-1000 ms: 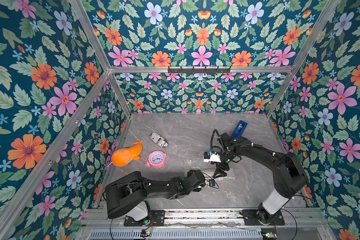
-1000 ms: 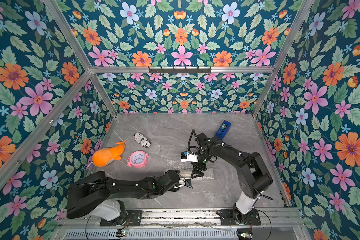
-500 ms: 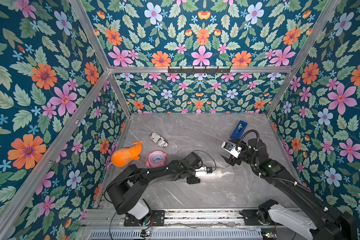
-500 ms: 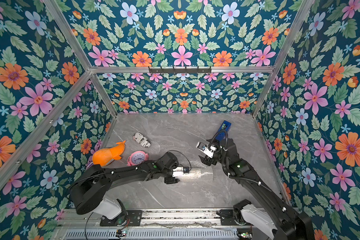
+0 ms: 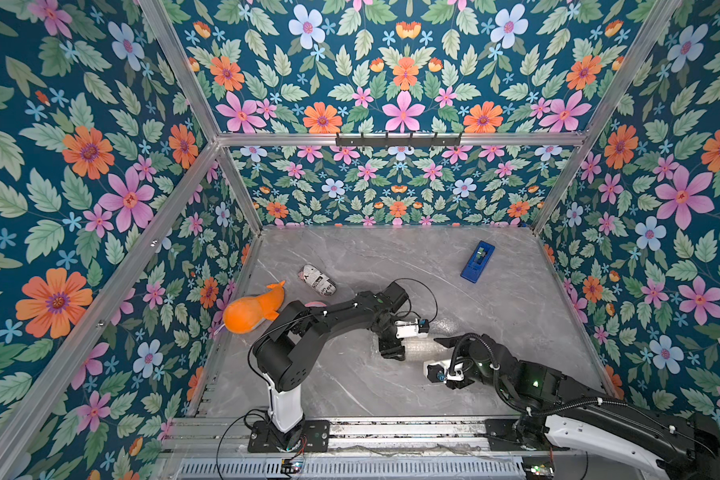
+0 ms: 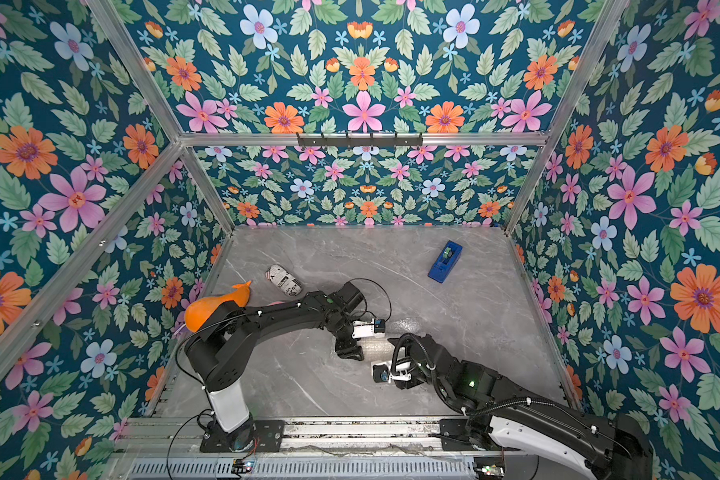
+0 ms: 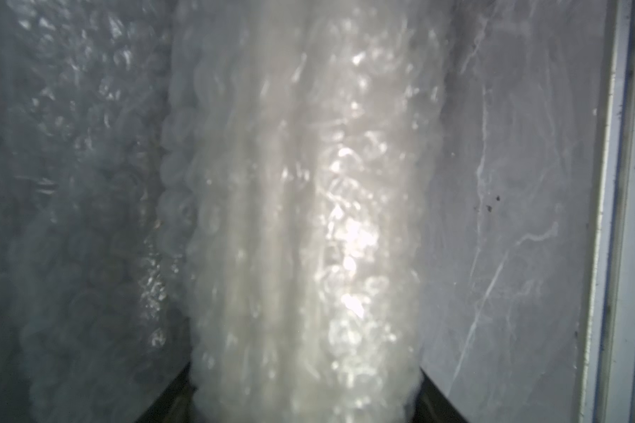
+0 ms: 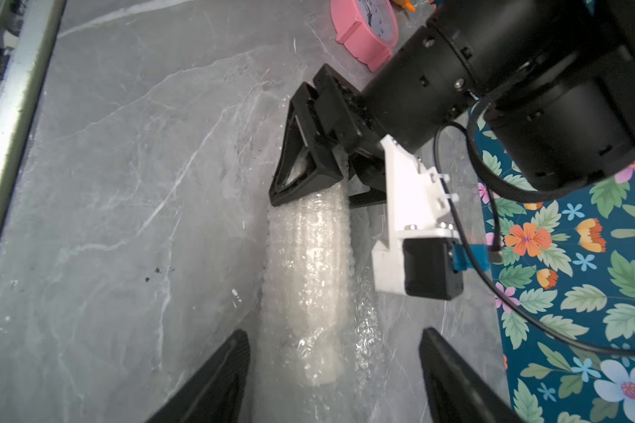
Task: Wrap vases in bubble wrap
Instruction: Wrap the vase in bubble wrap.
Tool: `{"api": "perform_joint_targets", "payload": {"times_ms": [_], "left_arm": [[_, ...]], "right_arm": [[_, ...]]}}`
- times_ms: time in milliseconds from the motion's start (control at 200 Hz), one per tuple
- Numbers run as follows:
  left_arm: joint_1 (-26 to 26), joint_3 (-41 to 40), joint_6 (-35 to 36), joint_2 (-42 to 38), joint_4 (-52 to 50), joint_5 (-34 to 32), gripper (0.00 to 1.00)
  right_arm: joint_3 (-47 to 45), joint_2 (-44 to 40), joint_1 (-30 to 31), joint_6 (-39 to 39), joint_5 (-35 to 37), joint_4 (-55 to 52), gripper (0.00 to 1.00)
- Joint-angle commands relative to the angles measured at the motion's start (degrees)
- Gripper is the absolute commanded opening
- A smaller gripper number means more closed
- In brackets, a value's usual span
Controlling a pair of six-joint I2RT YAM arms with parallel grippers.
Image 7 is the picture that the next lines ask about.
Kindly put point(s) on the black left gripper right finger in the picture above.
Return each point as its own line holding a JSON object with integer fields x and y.
{"x": 432, "y": 406}

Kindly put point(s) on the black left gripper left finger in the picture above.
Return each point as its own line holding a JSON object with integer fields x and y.
{"x": 174, "y": 405}

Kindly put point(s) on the clear bubble wrap sheet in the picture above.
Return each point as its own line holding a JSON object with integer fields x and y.
{"x": 98, "y": 113}

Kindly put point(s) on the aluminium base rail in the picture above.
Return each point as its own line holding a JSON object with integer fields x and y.
{"x": 607, "y": 331}

